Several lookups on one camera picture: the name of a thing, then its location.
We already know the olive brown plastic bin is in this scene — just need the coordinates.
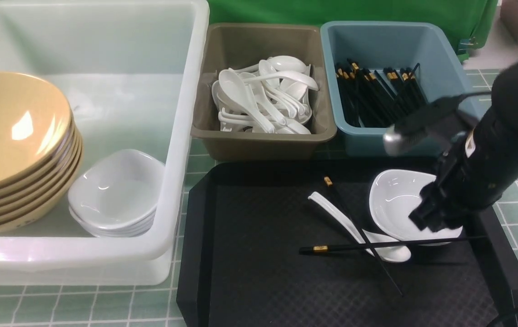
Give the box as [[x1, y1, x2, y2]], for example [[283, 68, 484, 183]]
[[192, 23, 337, 162]]

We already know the stack of white dishes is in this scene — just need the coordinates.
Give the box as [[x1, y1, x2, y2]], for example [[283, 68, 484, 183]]
[[68, 149, 165, 238]]

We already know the white ceramic soup spoon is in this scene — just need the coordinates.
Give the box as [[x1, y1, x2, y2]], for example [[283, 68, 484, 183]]
[[308, 191, 412, 263]]

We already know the black chopstick gold band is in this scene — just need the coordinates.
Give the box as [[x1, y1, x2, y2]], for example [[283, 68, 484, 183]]
[[299, 236, 488, 255]]

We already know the black serving tray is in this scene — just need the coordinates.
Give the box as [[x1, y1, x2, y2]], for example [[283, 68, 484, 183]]
[[176, 157, 518, 327]]

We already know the pile of white spoons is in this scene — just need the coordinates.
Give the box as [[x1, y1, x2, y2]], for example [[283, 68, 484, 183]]
[[211, 55, 319, 135]]

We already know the stack of yellow bowls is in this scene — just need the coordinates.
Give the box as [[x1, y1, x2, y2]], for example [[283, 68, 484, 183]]
[[0, 72, 83, 234]]

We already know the large translucent white tub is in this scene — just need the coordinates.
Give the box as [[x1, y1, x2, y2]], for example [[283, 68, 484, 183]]
[[0, 0, 209, 286]]

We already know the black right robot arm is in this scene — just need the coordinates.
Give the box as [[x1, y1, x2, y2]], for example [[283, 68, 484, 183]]
[[409, 63, 518, 232]]

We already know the white square dish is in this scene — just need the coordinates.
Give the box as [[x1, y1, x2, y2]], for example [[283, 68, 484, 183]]
[[369, 169, 463, 241]]

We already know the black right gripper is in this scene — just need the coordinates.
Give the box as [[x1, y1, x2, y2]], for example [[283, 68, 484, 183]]
[[408, 137, 514, 233]]

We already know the blue plastic bin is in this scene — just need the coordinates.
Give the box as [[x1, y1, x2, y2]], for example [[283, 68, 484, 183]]
[[320, 21, 474, 157]]

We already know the pile of black chopsticks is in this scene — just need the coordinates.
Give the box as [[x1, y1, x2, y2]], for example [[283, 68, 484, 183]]
[[334, 58, 428, 128]]

